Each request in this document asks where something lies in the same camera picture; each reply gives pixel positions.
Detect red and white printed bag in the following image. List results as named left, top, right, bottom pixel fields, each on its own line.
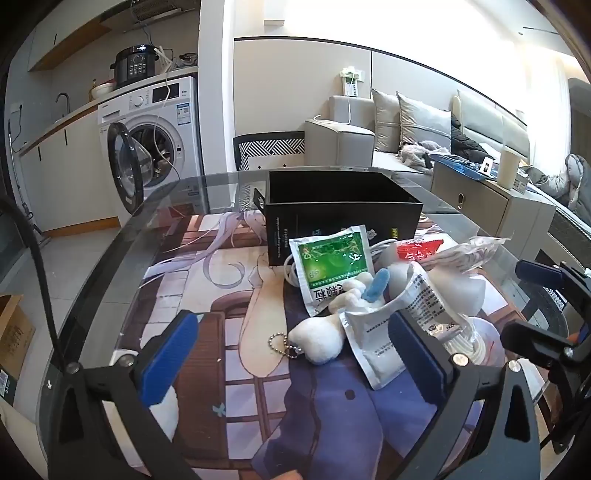
left=396, top=235, right=462, bottom=266

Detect grey cushion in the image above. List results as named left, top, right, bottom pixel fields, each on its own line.
left=372, top=89, right=403, bottom=153
left=396, top=91, right=452, bottom=151

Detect brown cardboard carton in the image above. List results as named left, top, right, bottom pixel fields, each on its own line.
left=0, top=293, right=37, bottom=395

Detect patterned back chair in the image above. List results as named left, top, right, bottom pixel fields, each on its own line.
left=232, top=131, right=306, bottom=172

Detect black cardboard box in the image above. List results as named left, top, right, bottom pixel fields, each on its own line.
left=253, top=170, right=424, bottom=267

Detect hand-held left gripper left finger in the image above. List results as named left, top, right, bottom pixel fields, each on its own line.
left=46, top=310, right=200, bottom=480

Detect grey down jacket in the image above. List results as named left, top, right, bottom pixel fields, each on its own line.
left=526, top=154, right=591, bottom=213

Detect beige side cabinet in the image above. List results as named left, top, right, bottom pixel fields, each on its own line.
left=431, top=154, right=557, bottom=259

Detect wall power strip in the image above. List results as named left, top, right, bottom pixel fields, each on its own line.
left=339, top=67, right=365, bottom=97

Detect white washing machine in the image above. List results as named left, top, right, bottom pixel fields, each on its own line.
left=97, top=76, right=204, bottom=217

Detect black jacket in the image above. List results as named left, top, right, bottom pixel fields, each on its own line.
left=450, top=113, right=495, bottom=160

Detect white and blue plush keychain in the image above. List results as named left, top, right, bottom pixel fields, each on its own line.
left=269, top=271, right=393, bottom=365

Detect green sachet packet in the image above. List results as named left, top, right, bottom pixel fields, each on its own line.
left=290, top=224, right=375, bottom=317

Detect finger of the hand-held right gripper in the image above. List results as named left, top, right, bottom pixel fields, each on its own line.
left=516, top=259, right=568, bottom=294
left=501, top=318, right=573, bottom=368

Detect printed table mat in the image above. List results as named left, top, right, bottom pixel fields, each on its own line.
left=106, top=212, right=532, bottom=480

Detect black pressure cooker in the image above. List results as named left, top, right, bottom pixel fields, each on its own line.
left=110, top=44, right=160, bottom=88

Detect clear plastic packet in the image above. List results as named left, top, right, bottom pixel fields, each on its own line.
left=443, top=318, right=505, bottom=370

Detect range hood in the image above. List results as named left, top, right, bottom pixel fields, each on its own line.
left=99, top=0, right=201, bottom=33

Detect white cylinder container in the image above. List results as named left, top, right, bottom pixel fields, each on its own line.
left=498, top=148, right=522, bottom=189

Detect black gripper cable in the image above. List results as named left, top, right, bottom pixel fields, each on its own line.
left=0, top=196, right=70, bottom=370

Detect upper kitchen cabinets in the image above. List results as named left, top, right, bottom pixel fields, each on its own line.
left=28, top=0, right=134, bottom=72

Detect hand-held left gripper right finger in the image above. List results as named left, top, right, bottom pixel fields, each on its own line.
left=387, top=310, right=541, bottom=480

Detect kitchen counter cabinets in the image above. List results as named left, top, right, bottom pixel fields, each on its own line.
left=18, top=99, right=121, bottom=238

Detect blue tray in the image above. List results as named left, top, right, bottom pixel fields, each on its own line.
left=436, top=154, right=499, bottom=179

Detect beige sofa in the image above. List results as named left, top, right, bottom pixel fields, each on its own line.
left=304, top=90, right=532, bottom=176

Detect white printed foil pouch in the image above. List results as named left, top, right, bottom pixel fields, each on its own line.
left=338, top=262, right=472, bottom=391

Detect grey furry cloth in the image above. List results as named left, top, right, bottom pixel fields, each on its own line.
left=399, top=141, right=451, bottom=174

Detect clear zip bag of rope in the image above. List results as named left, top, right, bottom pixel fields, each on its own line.
left=422, top=235, right=511, bottom=269

